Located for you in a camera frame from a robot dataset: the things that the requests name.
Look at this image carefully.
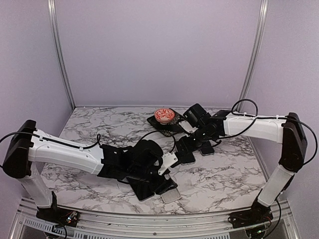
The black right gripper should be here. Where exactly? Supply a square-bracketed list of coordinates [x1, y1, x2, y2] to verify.
[179, 126, 214, 155]

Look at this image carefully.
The black phone silver edge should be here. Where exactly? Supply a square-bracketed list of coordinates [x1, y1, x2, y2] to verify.
[128, 178, 159, 201]

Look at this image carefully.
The translucent grey phone case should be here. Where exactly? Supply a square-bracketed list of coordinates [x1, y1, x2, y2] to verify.
[161, 188, 181, 204]

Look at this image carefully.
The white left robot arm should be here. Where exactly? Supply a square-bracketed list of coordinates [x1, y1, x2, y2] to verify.
[2, 120, 181, 222]

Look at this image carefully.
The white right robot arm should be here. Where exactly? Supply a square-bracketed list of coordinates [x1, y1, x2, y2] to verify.
[177, 105, 308, 223]

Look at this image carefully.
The dark phone in case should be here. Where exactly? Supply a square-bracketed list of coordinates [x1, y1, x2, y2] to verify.
[199, 145, 215, 156]

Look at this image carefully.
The black patterned square plate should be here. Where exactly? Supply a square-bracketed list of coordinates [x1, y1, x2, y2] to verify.
[147, 110, 190, 136]

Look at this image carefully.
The red white patterned bowl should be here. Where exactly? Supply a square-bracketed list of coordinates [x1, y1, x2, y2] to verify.
[154, 108, 175, 124]

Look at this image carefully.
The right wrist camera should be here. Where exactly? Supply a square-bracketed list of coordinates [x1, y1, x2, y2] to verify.
[183, 103, 211, 128]

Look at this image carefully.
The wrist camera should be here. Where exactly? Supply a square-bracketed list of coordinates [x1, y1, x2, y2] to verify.
[158, 152, 178, 175]
[183, 103, 211, 128]

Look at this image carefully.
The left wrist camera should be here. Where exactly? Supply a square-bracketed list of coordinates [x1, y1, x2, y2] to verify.
[158, 152, 178, 175]

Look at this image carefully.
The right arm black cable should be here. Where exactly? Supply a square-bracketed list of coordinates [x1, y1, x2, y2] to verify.
[230, 99, 319, 165]

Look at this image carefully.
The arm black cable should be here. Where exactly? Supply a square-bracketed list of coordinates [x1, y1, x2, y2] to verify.
[0, 130, 175, 155]
[230, 99, 319, 165]

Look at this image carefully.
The right aluminium corner post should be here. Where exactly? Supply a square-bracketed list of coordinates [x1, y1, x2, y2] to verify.
[238, 0, 269, 100]

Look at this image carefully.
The aluminium corner post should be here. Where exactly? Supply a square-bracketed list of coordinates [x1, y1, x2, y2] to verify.
[47, 0, 76, 111]
[238, 0, 269, 100]

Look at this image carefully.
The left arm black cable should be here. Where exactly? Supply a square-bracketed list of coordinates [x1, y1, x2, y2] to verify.
[0, 130, 175, 155]

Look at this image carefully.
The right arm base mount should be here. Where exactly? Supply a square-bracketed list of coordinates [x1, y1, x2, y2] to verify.
[228, 199, 274, 229]

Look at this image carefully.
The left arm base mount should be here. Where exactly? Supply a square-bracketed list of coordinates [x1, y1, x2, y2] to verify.
[36, 191, 80, 227]

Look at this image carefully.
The front aluminium frame rail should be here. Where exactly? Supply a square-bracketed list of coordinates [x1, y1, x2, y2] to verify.
[8, 198, 300, 239]

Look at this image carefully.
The left aluminium corner post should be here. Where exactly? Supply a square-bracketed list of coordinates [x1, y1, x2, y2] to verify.
[47, 0, 76, 111]

